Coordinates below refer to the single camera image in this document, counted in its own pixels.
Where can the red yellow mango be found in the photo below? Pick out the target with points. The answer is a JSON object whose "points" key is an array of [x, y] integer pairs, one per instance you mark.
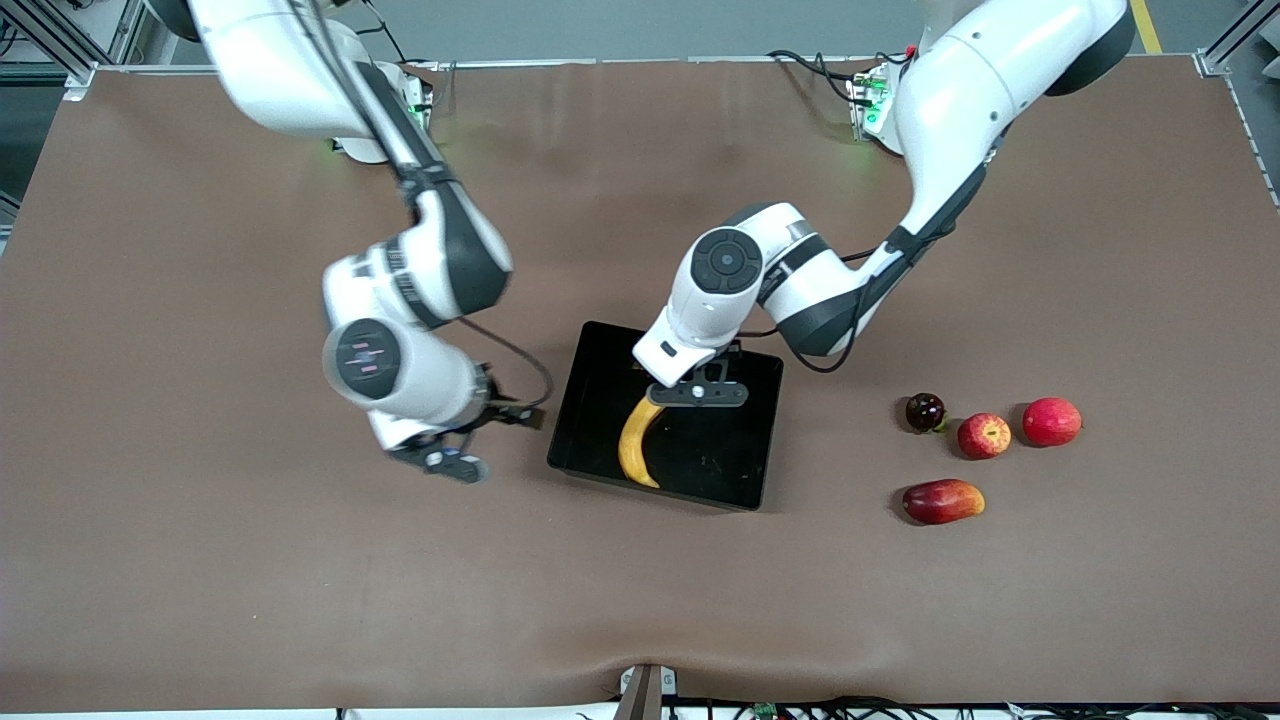
{"points": [[942, 502]]}

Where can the yellow banana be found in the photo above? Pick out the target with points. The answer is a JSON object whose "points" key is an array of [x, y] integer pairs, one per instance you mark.
{"points": [[632, 450]]}

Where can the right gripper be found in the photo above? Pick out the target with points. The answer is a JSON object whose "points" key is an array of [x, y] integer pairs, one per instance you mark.
{"points": [[497, 411]]}

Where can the aluminium frame post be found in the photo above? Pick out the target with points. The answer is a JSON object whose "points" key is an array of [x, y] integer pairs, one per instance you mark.
{"points": [[1235, 35], [50, 35]]}

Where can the dark purple plum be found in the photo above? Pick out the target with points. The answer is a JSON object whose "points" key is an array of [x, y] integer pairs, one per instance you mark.
{"points": [[925, 412]]}

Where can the black plastic box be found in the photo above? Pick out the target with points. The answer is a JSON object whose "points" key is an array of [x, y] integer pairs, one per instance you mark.
{"points": [[720, 460]]}

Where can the brown table mat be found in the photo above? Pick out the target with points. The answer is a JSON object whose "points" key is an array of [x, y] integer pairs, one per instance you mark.
{"points": [[300, 580]]}

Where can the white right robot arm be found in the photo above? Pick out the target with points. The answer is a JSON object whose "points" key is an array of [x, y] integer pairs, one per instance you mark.
{"points": [[270, 70]]}

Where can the small red yellow apple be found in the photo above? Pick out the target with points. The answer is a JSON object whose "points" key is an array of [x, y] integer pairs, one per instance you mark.
{"points": [[985, 436]]}

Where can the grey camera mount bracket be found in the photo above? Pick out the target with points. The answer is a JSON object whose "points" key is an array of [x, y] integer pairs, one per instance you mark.
{"points": [[645, 690]]}

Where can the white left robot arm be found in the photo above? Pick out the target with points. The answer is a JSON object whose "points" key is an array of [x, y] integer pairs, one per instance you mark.
{"points": [[960, 100]]}

